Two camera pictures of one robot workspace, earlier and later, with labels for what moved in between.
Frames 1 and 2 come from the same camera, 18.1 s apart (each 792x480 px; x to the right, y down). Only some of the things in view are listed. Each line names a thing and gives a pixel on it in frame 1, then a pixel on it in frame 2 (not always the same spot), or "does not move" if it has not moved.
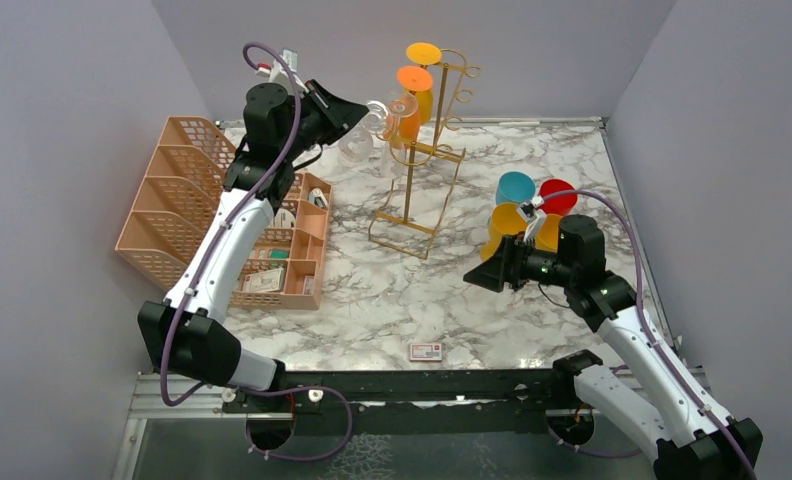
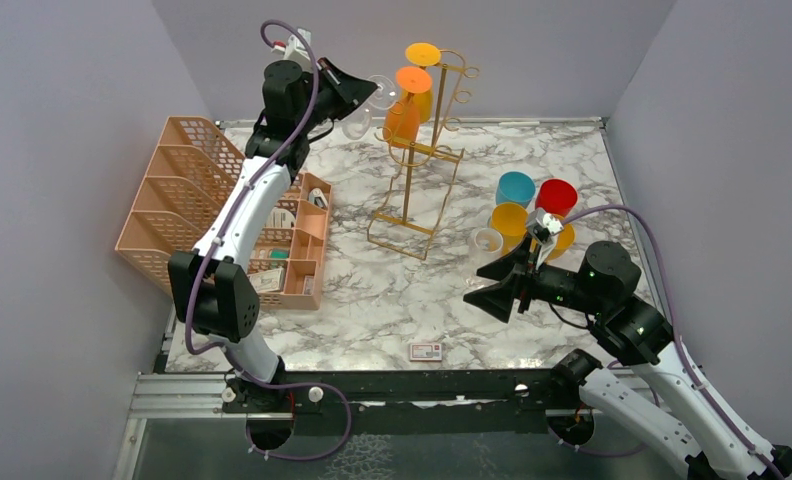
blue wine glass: [514, 187] does not move
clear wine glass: [358, 148] -> [485, 248]
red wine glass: [560, 205] does not move
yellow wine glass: [507, 219] does not move
